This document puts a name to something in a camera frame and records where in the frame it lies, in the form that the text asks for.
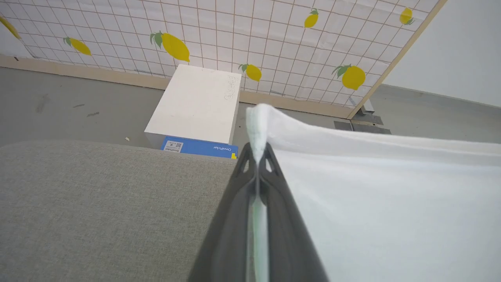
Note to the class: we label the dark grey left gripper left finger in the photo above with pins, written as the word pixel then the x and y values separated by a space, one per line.
pixel 227 243

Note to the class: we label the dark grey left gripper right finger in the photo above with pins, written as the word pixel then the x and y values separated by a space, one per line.
pixel 289 243

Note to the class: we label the white garment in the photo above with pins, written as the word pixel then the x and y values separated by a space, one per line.
pixel 391 203

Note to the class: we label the grey metal panel foot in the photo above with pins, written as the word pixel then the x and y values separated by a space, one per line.
pixel 366 127

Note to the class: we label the white box with blue side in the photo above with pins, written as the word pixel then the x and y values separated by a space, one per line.
pixel 195 102

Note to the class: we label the lemon print grid backdrop panel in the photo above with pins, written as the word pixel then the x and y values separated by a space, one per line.
pixel 254 39

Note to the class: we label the white partition board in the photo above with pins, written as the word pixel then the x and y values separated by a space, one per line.
pixel 450 47

